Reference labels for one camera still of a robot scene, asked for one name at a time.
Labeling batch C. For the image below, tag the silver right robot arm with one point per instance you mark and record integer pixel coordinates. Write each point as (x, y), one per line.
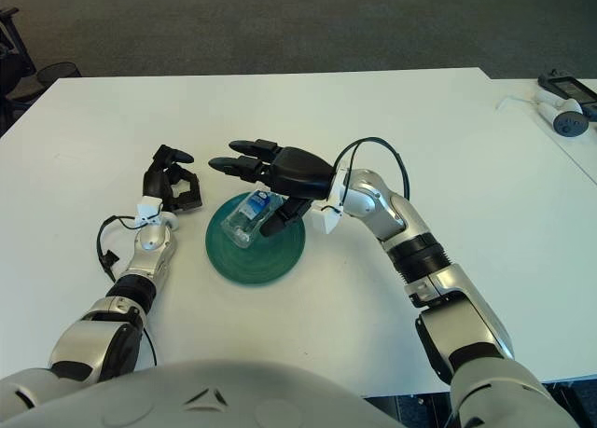
(420, 255)

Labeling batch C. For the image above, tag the black mesh wastebasket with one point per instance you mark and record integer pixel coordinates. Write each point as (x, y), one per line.
(58, 73)

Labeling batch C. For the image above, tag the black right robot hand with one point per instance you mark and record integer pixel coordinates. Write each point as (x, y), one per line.
(298, 171)

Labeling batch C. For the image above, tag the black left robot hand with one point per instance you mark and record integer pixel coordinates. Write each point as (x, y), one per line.
(154, 181)

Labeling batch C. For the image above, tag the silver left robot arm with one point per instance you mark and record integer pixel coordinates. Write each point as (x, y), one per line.
(135, 290)

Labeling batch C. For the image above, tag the green round plate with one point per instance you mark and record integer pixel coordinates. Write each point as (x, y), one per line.
(261, 265)

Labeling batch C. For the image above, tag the black flat device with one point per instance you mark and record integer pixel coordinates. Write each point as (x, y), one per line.
(566, 86)

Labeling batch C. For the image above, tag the white handheld controller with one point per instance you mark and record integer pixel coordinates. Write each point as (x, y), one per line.
(566, 120)

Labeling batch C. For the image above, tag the black office chair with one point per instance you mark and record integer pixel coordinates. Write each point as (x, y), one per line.
(14, 73)

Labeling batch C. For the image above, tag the clear bottle with blue cap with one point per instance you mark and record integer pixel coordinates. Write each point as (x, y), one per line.
(245, 220)

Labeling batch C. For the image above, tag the grey robot torso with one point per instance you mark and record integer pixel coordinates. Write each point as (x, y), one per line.
(210, 395)

